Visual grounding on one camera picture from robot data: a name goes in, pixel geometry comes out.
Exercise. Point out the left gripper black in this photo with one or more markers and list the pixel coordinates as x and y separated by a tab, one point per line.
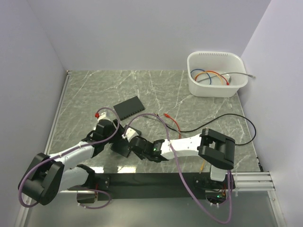
119	135

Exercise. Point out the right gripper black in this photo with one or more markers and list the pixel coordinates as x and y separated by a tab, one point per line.
139	156

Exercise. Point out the black network switch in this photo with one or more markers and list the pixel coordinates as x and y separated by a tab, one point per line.
129	107
120	145

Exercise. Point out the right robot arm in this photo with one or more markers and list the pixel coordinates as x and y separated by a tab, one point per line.
215	148

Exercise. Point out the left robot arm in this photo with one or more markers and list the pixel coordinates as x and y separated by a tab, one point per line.
48	175

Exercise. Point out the black base beam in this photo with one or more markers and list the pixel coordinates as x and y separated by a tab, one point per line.
154	185

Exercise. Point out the white plastic bin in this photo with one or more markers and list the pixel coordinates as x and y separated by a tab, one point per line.
215	74

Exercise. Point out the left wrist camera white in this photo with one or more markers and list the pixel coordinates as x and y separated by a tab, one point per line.
102	116

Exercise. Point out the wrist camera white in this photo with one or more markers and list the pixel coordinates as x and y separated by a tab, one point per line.
130	134
102	116

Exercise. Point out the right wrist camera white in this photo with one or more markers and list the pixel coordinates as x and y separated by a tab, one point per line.
130	134

